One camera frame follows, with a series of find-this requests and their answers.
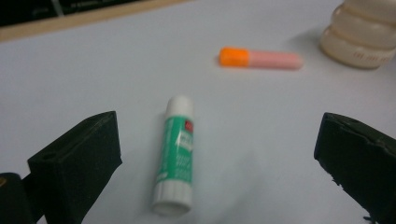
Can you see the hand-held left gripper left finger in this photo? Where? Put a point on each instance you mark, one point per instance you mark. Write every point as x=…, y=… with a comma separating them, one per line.
x=77, y=168

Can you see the orange and pink highlighter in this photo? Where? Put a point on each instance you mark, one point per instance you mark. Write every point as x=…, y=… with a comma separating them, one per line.
x=258, y=58

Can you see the cream ribbed pen holder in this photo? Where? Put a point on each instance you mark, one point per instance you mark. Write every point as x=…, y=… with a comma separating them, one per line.
x=361, y=37

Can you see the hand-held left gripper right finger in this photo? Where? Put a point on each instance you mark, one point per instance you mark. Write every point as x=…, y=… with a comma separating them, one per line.
x=361, y=158

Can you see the green and white glue stick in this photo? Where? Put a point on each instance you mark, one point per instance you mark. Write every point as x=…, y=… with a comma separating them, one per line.
x=176, y=155

